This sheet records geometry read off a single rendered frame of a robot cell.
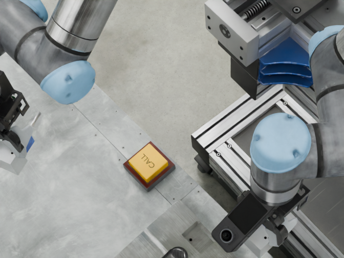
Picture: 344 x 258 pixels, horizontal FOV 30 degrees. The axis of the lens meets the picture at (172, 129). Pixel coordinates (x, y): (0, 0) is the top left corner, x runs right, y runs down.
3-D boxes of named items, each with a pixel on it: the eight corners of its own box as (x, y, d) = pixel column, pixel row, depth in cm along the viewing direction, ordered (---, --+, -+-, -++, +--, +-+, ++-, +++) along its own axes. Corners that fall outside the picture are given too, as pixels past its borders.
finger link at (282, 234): (291, 245, 107) (285, 219, 101) (284, 251, 107) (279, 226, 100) (271, 228, 110) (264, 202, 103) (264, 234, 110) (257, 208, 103)
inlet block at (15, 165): (31, 114, 134) (25, 101, 129) (52, 123, 133) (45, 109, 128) (-3, 166, 129) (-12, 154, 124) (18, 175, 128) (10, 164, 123)
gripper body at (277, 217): (308, 205, 107) (316, 176, 96) (272, 239, 105) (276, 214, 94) (275, 174, 110) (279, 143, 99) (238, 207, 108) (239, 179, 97)
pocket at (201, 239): (199, 224, 125) (199, 218, 122) (218, 243, 123) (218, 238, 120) (183, 240, 124) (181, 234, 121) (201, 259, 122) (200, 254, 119)
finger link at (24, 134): (48, 141, 126) (26, 114, 119) (32, 166, 124) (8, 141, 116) (36, 136, 128) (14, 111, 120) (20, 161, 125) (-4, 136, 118)
